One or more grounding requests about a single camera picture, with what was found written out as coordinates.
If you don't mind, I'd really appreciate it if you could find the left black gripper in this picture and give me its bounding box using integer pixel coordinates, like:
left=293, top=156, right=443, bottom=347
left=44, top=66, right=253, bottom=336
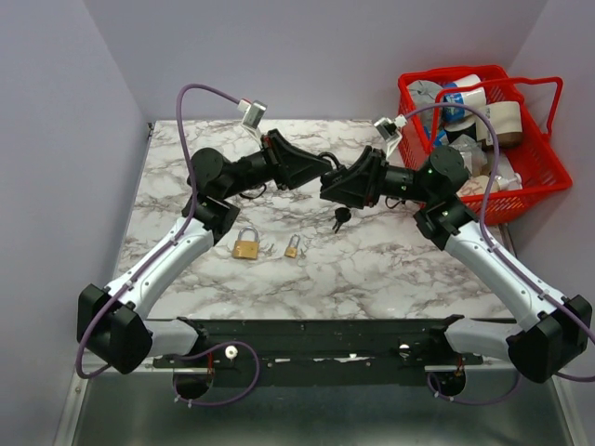
left=220, top=130, right=333, bottom=202

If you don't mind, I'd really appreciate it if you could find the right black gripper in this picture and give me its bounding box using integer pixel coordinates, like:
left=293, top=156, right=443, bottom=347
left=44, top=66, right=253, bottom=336
left=320, top=146, right=434, bottom=209

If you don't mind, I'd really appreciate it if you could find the small brass padlock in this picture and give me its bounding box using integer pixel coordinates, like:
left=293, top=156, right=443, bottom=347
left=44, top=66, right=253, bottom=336
left=284, top=234, right=301, bottom=258

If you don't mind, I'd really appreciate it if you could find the large brass padlock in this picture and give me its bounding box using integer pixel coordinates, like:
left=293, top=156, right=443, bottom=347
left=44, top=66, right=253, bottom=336
left=231, top=227, right=259, bottom=260

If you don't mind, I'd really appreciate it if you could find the black padlock with keys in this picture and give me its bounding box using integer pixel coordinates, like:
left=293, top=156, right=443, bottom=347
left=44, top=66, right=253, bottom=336
left=317, top=151, right=347, bottom=188

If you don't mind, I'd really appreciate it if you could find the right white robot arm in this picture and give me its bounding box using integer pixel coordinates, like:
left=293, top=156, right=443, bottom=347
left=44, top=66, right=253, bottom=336
left=320, top=146, right=592, bottom=383

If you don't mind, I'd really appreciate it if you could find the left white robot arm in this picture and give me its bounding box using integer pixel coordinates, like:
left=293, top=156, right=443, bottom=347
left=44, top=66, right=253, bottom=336
left=76, top=129, right=333, bottom=374

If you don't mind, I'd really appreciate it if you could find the grey crumpled bag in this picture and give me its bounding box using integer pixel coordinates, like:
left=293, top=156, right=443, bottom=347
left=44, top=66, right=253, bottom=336
left=407, top=80, right=443, bottom=130

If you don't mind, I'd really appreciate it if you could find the beige lotion pump bottle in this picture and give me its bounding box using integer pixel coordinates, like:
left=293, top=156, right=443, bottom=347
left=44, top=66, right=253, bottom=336
left=457, top=173, right=522, bottom=197

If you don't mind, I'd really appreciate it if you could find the clear plastic bag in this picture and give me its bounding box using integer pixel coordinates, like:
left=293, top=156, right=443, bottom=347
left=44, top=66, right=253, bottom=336
left=450, top=135, right=488, bottom=177

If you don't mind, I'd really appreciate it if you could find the white blue paper cup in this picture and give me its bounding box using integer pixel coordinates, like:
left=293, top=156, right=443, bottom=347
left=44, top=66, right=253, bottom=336
left=443, top=73, right=487, bottom=124

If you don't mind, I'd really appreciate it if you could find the beige tape roll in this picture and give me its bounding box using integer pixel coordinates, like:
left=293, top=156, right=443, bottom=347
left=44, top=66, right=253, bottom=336
left=475, top=101, right=523, bottom=150

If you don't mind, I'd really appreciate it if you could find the red plastic basket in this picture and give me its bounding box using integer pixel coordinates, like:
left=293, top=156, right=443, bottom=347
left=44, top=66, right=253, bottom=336
left=397, top=65, right=573, bottom=226

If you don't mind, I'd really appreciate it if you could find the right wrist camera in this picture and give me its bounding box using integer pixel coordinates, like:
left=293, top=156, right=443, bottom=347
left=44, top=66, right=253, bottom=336
left=372, top=114, right=407, bottom=159

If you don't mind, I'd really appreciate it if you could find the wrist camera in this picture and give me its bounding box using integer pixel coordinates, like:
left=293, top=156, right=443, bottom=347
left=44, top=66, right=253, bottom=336
left=237, top=98, right=268, bottom=142
left=372, top=114, right=407, bottom=159

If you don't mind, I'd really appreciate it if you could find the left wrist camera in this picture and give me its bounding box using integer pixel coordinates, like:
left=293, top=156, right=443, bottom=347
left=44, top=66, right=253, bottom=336
left=237, top=98, right=268, bottom=142

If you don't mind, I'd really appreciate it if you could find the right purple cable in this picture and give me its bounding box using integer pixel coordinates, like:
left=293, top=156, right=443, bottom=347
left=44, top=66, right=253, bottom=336
left=394, top=103, right=595, bottom=406

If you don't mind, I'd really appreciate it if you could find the purple cable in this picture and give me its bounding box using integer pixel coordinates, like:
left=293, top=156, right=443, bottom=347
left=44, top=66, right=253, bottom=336
left=394, top=103, right=595, bottom=406
left=75, top=83, right=260, bottom=407

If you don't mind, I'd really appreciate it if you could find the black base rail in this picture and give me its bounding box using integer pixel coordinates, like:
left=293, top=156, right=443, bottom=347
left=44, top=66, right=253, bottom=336
left=153, top=318, right=483, bottom=387

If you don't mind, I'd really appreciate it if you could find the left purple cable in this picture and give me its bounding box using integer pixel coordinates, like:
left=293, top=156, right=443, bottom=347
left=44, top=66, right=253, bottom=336
left=75, top=83, right=260, bottom=407

